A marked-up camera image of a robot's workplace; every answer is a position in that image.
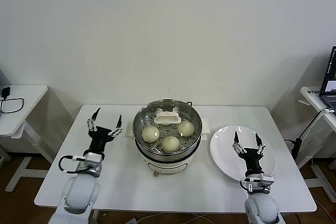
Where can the black power adapter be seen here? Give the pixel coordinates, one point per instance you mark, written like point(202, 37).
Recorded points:
point(5, 91)

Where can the perforated steel steamer basket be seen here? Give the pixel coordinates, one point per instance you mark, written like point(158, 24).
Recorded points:
point(168, 130)

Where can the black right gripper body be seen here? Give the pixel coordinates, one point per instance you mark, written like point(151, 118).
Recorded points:
point(252, 159)

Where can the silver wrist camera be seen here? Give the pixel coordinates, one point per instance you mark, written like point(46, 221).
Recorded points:
point(265, 179)
point(92, 159)

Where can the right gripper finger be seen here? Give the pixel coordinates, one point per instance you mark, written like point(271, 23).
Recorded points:
point(261, 149)
point(238, 147)

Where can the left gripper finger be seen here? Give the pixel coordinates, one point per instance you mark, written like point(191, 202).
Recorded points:
point(92, 125)
point(117, 130)

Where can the small white side table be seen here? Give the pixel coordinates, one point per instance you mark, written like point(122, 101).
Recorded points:
point(29, 95)

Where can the white electric cooker pot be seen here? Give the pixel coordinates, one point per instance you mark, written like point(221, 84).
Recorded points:
point(168, 165)

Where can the white steamed baozi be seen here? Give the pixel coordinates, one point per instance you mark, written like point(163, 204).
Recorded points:
point(150, 133)
point(170, 144)
point(186, 128)

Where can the round white plate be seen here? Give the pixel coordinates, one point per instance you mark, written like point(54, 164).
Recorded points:
point(223, 145)

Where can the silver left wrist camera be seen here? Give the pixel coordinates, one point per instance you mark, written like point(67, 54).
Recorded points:
point(92, 159)

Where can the round glass pot lid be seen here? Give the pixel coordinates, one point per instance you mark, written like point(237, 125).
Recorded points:
point(167, 117)

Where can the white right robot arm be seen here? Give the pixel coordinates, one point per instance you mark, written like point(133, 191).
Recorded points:
point(260, 208)

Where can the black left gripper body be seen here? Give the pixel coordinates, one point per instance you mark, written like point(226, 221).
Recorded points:
point(101, 137)

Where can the white desk with laptop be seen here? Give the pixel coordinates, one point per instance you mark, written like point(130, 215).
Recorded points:
point(312, 98)

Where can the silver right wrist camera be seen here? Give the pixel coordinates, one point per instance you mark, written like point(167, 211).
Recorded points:
point(265, 179)

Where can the dark open laptop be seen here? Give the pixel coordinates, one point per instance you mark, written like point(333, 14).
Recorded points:
point(331, 77)

